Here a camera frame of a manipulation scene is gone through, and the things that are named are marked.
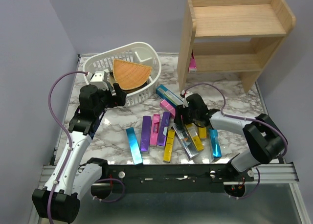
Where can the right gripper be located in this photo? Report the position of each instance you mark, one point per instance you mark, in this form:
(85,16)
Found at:
(180,110)

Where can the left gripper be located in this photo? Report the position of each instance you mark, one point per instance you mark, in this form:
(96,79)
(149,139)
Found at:
(118,100)

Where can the pink toothpaste box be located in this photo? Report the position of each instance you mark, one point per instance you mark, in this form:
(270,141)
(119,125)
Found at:
(166,106)
(192,65)
(154,129)

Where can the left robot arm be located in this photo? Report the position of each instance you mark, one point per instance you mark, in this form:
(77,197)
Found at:
(60,198)

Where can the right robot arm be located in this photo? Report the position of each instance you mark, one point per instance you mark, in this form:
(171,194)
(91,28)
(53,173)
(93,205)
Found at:
(265,141)

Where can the wooden two-tier shelf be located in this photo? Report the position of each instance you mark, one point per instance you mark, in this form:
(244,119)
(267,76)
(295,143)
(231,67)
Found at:
(239,36)

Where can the silver toothpaste box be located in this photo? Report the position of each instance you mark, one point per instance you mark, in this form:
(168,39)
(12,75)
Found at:
(185,141)

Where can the yellow toothpaste box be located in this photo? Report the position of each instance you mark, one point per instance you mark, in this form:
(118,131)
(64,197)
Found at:
(169,146)
(194,136)
(202,132)

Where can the purple toothpaste box with cloud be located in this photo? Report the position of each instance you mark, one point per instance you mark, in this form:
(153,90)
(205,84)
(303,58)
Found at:
(163,130)

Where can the blue green toothpaste box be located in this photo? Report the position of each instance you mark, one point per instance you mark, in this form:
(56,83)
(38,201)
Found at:
(164,93)

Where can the metallic blue toothpaste box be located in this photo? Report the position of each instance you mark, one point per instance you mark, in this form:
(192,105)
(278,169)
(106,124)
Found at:
(134,146)
(216,150)

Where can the white plastic basket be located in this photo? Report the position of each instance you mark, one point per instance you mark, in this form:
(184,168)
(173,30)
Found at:
(137,52)

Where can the black base bar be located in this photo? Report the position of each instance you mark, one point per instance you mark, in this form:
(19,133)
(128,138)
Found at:
(169,178)

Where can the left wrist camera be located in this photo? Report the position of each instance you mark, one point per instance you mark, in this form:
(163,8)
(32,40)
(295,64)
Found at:
(98,79)

